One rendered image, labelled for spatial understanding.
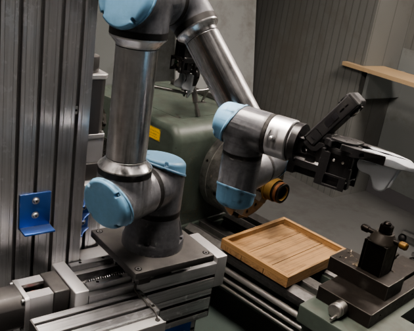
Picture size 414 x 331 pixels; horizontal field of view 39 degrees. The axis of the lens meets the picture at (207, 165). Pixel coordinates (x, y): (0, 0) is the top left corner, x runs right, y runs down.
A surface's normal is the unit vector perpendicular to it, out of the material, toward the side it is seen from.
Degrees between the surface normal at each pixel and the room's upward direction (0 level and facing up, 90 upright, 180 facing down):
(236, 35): 78
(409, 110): 90
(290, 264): 0
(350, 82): 90
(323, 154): 82
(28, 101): 90
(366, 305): 0
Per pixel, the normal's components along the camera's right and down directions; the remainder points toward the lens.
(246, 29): 0.61, 0.17
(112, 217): -0.55, 0.34
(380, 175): -0.46, 0.11
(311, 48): -0.79, 0.11
